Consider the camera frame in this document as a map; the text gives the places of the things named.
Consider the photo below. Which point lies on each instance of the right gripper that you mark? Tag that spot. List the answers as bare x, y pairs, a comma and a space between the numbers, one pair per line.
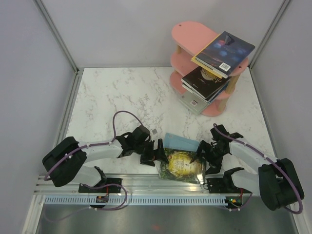
215, 165

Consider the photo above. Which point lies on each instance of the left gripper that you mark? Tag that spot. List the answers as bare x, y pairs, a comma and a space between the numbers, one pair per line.
148, 159

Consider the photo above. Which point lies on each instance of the light blue thin book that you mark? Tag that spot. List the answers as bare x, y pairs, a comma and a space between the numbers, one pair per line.
172, 141

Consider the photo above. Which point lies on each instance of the green forest cover book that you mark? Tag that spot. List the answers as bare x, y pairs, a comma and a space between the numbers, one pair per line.
181, 166

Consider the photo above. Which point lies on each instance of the grey cover book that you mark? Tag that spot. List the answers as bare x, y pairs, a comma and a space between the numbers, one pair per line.
193, 103

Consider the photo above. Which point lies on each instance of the teal ocean cover book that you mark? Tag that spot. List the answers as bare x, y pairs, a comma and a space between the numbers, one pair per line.
214, 95

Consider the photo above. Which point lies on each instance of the blue Wuthering Heights book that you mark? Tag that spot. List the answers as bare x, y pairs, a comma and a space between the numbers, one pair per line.
192, 90

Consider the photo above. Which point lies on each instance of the black Moon and Sixpence book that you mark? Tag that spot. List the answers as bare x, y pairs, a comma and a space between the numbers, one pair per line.
203, 82

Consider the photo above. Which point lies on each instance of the yellow cover book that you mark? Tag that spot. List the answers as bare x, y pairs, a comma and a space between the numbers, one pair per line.
209, 58

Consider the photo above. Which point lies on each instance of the dark blue Robinson Crusoe book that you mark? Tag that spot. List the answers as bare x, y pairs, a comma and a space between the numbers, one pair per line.
235, 50

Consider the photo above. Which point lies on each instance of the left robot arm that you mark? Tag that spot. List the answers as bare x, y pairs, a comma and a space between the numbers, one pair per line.
67, 161

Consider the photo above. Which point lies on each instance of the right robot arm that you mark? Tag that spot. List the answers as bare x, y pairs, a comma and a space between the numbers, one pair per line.
275, 181

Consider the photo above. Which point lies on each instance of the pink three-tier shelf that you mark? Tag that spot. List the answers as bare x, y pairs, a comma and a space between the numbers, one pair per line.
191, 37

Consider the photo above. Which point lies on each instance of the aluminium rail frame front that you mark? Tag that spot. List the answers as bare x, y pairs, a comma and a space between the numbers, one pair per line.
138, 184

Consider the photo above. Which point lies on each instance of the white slotted cable duct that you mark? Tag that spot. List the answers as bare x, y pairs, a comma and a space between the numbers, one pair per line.
136, 200

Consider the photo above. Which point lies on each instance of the left aluminium corner post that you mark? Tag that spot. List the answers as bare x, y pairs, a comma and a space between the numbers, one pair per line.
55, 32

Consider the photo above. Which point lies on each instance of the aluminium corner post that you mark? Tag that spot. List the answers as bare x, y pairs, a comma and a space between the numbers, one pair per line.
55, 32
271, 29

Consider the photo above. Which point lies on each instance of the right aluminium corner post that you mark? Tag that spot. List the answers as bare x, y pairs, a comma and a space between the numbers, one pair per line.
271, 29

